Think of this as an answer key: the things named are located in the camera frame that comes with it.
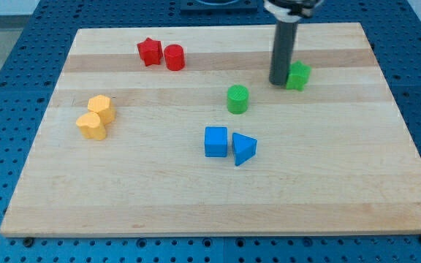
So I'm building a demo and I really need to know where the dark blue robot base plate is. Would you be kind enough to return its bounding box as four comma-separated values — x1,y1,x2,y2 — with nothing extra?
178,0,259,13

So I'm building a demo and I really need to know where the green cylinder block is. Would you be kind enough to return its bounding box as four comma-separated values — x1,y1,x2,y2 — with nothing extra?
227,85,249,114

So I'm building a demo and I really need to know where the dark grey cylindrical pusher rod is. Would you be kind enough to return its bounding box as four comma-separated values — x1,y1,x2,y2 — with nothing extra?
269,21,298,86

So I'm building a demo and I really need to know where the yellow heart block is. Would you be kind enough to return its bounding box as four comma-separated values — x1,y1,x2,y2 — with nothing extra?
75,112,107,140

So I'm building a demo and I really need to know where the light wooden board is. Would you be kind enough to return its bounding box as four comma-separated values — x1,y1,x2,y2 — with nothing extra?
0,23,421,237

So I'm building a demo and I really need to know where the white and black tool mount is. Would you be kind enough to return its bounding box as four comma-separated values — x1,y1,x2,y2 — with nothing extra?
264,0,323,23

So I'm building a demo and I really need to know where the blue cube block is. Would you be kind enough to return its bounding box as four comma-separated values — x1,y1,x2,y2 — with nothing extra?
204,126,228,157

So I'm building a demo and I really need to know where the blue triangle block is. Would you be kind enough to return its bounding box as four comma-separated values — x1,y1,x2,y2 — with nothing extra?
232,132,257,166

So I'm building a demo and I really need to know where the red star block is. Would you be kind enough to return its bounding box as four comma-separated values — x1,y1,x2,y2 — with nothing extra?
137,37,163,66

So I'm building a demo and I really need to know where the red cylinder block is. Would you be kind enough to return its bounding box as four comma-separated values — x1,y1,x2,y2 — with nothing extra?
164,44,185,71

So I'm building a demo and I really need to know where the green star block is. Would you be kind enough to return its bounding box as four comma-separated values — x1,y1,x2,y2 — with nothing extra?
286,61,311,91

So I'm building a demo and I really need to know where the yellow hexagon block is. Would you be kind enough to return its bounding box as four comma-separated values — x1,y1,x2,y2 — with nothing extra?
88,95,116,124

